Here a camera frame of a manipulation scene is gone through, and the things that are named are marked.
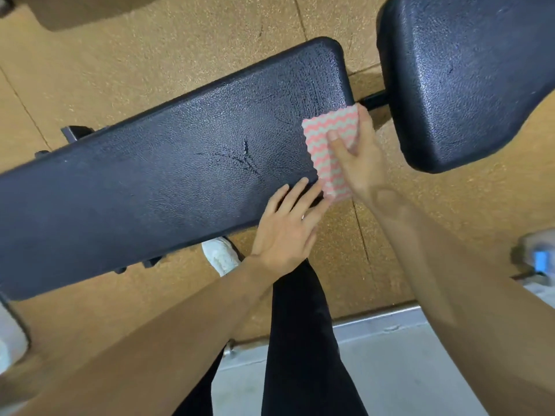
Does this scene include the person's left forearm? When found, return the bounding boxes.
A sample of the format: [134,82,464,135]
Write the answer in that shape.
[13,255,278,416]

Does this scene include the long steel barbell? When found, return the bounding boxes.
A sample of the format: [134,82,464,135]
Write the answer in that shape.
[223,300,421,358]

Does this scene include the clear storage box blue clips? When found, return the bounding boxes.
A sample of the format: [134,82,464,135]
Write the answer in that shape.
[518,229,555,287]

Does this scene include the adjustable black weight bench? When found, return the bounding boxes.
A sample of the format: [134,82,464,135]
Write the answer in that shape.
[0,0,555,302]

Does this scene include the person's right forearm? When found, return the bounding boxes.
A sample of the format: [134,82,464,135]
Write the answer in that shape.
[360,185,555,416]

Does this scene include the person's right hand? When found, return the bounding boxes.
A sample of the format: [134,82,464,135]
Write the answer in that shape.
[325,103,393,205]

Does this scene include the pink white striped cloth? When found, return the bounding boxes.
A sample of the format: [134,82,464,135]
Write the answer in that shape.
[301,103,361,203]

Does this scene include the person's left hand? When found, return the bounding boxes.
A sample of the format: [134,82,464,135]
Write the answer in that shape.
[249,177,332,280]

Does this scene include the white left shoe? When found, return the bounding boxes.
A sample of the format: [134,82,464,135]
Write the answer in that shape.
[201,237,243,278]

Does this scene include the black trousers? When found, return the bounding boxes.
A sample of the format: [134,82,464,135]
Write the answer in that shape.
[173,257,369,416]

